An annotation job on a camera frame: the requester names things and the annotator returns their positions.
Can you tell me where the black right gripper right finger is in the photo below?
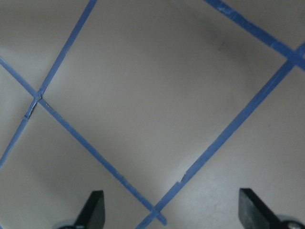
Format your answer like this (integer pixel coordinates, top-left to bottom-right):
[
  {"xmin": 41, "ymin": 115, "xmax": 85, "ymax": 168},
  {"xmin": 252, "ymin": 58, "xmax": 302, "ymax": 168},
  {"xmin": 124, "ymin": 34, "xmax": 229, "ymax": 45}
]
[{"xmin": 239, "ymin": 188, "xmax": 284, "ymax": 229}]

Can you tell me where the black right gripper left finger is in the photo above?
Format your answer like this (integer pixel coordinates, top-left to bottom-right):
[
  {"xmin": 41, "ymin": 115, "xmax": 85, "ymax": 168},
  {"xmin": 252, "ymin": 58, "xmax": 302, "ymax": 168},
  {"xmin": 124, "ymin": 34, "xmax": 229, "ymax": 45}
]
[{"xmin": 73, "ymin": 190, "xmax": 105, "ymax": 229}]

